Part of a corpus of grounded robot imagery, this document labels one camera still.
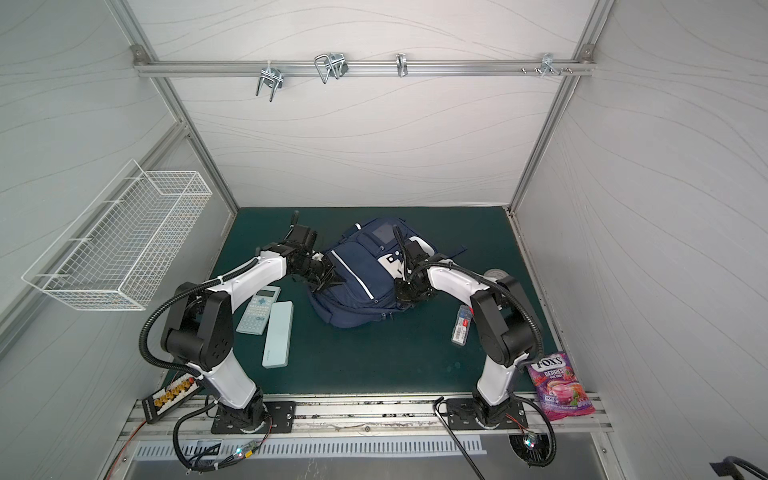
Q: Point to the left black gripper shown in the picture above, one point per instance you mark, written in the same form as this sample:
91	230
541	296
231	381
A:
331	277

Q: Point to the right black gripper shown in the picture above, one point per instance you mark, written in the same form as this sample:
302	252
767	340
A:
405	282

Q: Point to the navy blue student backpack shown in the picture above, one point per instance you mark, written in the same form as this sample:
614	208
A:
370	256

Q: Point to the white green calculator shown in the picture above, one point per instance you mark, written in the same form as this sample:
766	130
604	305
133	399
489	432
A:
257	314

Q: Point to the mint green pencil case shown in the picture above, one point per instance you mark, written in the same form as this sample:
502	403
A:
278	338

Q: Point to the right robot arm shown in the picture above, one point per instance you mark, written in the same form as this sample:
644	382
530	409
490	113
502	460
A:
507	327

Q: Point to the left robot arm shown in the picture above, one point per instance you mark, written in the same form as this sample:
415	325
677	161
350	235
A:
193	332

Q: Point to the green mat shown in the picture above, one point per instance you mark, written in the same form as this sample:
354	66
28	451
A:
411	352

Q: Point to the clear pen case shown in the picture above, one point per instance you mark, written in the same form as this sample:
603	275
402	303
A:
462	325

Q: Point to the clear tape roll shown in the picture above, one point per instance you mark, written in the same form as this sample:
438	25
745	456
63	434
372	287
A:
495	275

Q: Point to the pink snack pouch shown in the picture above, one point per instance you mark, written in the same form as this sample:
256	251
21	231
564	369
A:
559	392

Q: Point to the left metal hook clamp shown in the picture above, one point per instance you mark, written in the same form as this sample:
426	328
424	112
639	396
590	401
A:
270	80

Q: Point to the metal hook clamp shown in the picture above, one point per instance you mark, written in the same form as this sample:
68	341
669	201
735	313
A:
270	80
331	65
547	67

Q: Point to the yellow terminal block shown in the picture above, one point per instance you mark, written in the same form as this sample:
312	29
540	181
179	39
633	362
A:
161	402

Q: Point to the middle metal hook clamp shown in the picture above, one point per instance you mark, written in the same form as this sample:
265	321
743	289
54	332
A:
331	65

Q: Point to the right metal hook clamp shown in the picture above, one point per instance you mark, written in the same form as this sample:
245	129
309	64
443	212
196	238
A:
547	67

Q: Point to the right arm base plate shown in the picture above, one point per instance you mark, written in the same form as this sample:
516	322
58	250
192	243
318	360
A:
465	413

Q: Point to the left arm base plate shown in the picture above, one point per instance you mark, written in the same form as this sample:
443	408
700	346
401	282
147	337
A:
276	417

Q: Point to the white wire basket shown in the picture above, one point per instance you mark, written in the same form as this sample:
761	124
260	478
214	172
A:
114	255

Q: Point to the aluminium top rail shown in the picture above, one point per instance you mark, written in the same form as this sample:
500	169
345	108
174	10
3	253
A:
357	68

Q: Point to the small metal ring clamp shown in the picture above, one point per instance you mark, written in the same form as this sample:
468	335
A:
401	65

